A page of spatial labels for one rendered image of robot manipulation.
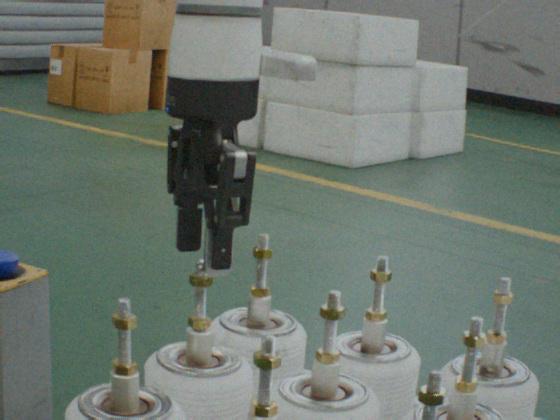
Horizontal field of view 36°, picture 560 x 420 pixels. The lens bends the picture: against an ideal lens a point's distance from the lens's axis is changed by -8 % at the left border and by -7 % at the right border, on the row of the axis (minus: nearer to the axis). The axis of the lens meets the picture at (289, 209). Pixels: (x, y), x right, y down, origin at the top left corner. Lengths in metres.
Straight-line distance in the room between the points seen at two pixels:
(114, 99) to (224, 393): 3.47
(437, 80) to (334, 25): 0.59
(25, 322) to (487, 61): 5.50
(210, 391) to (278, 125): 2.58
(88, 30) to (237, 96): 5.83
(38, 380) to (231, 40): 0.36
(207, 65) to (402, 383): 0.34
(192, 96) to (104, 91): 3.50
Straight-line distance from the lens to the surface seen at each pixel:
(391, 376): 0.81
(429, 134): 3.50
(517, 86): 6.03
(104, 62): 4.19
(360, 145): 3.14
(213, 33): 0.69
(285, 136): 3.27
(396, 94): 3.32
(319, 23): 3.17
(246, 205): 0.69
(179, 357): 0.79
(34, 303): 0.80
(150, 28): 4.26
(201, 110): 0.69
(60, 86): 4.54
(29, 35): 6.20
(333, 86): 3.15
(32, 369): 0.82
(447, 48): 6.29
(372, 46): 3.14
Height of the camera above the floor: 0.56
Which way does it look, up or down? 13 degrees down
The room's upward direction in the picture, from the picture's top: 4 degrees clockwise
